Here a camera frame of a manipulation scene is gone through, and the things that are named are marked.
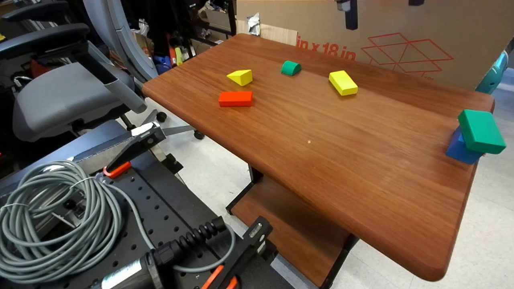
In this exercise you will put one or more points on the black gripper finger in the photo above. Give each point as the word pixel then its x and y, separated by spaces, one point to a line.
pixel 415 1
pixel 351 9

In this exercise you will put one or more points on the yellow cuboid block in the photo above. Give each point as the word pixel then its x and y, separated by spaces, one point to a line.
pixel 343 81

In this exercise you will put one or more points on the red cuboid block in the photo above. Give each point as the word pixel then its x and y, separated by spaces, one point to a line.
pixel 241 97

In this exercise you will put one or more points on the large cardboard box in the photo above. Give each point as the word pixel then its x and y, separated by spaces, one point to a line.
pixel 445 40

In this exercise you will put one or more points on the small green block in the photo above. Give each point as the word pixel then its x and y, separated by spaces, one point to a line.
pixel 291 67

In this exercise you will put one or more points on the yellow wedge block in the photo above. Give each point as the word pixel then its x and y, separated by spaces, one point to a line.
pixel 241 77

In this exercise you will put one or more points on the large green block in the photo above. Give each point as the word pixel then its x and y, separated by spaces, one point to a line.
pixel 481 131

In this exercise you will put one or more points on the blue block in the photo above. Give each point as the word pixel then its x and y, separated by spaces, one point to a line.
pixel 458 149

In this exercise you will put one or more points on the wooden lower table shelf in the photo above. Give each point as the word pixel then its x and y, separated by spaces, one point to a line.
pixel 307 239

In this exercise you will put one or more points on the black orange clamp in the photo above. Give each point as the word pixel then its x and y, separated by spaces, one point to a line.
pixel 253 242
pixel 142 139

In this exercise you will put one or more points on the black orange front clamp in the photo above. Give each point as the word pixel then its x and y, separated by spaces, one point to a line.
pixel 253 242

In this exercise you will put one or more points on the grey office chair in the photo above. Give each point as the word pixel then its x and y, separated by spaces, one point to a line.
pixel 82 93

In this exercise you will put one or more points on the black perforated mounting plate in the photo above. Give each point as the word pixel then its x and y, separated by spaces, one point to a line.
pixel 167 208

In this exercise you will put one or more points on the black power plug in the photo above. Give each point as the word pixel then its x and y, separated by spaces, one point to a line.
pixel 169 255

